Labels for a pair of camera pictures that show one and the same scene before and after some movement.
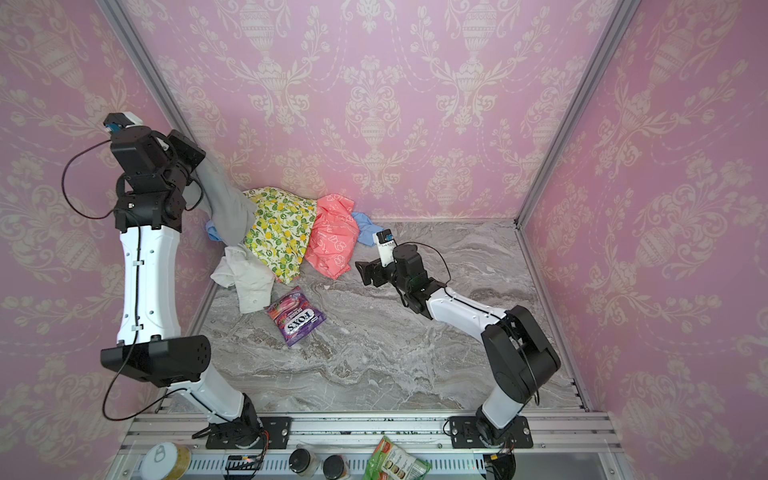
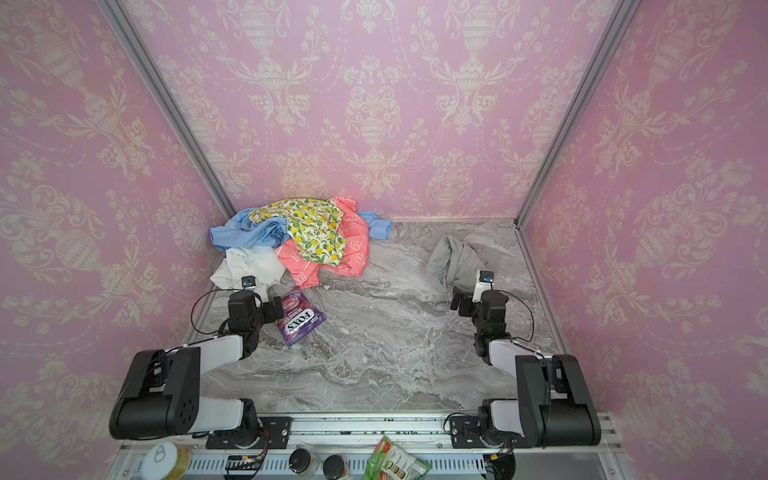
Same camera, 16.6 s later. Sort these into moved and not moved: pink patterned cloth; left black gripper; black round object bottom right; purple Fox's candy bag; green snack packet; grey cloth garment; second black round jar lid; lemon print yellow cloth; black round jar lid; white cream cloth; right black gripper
Moved: right black gripper; lemon print yellow cloth; pink patterned cloth; left black gripper; grey cloth garment
Not moved: black round object bottom right; purple Fox's candy bag; black round jar lid; green snack packet; second black round jar lid; white cream cloth
